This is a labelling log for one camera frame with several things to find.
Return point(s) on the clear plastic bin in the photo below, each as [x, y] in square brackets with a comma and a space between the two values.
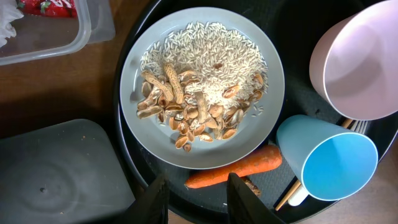
[43, 36]

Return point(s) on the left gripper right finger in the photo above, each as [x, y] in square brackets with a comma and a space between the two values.
[244, 207]

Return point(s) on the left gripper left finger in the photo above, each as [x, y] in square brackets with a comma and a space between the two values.
[151, 207]

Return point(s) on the orange carrot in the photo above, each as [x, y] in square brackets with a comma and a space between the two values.
[262, 160]

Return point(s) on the wooden chopstick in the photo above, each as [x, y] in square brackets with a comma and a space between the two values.
[297, 183]

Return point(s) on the red snack wrapper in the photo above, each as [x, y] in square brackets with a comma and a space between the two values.
[48, 8]

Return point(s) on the peanut shells pile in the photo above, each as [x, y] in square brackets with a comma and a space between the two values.
[190, 113]

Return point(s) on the black rectangular bin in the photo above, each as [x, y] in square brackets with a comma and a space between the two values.
[65, 173]

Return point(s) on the pink bowl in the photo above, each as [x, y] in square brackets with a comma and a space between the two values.
[354, 64]

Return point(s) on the black round tray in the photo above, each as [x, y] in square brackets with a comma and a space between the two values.
[294, 27]

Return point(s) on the grey plate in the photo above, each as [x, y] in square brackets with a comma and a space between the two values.
[159, 140]

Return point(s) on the blue cup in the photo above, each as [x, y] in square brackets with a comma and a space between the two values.
[331, 162]

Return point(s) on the white tissue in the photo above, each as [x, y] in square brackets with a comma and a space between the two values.
[9, 13]

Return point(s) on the brown walnut shell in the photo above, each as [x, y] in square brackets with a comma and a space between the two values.
[252, 186]

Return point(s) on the white rice pile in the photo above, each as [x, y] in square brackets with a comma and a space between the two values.
[229, 66]

